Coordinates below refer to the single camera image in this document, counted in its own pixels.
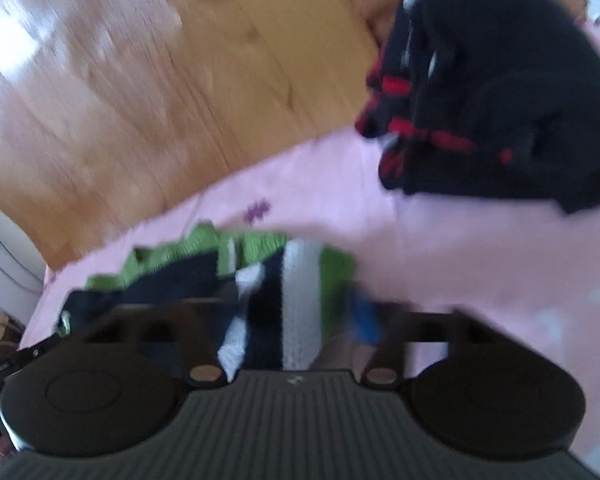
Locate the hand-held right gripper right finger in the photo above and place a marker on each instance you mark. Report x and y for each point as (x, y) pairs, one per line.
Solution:
(365, 320)

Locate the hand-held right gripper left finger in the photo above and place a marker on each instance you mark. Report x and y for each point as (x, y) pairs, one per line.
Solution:
(190, 340)

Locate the pink printed bed sheet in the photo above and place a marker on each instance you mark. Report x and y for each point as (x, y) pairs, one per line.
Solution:
(455, 260)

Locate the green navy white striped sweater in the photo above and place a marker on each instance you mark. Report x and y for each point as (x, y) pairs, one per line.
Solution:
(300, 300)

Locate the white curved object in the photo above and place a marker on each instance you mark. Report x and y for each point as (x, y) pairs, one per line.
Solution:
(5, 245)

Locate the black garment with red trim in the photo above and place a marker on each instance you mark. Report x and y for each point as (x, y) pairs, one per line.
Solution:
(520, 85)

